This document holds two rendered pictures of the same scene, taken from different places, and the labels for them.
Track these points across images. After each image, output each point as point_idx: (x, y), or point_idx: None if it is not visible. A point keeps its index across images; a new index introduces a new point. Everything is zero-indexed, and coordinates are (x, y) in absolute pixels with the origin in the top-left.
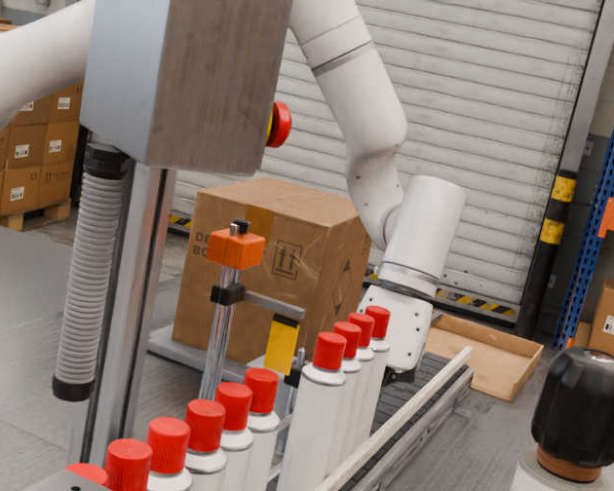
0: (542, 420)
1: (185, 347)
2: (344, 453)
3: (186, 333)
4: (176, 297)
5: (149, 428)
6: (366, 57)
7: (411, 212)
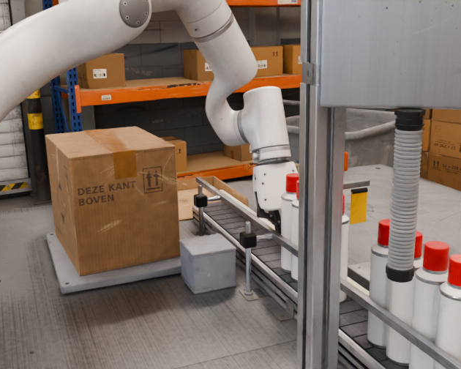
0: None
1: (96, 275)
2: None
3: (91, 266)
4: (4, 255)
5: None
6: (235, 20)
7: (267, 112)
